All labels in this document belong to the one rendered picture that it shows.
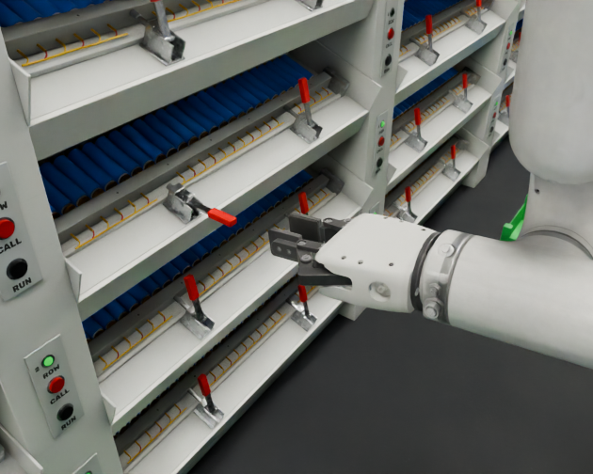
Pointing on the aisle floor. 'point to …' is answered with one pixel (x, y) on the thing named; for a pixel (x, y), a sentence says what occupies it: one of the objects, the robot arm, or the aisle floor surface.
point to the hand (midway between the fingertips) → (296, 237)
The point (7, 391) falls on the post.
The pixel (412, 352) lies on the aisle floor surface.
